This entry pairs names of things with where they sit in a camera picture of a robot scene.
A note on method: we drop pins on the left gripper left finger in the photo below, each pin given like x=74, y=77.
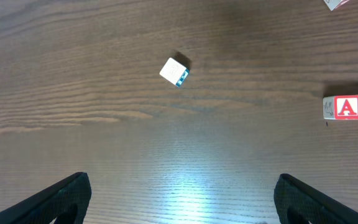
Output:
x=66, y=201

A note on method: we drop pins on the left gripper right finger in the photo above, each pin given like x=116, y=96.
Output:
x=298, y=203

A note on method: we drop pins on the red letter A block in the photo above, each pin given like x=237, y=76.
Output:
x=340, y=107

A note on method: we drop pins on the wooden block with blue side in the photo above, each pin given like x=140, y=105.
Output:
x=174, y=72

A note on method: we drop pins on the wooden block with red side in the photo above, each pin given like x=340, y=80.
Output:
x=334, y=4

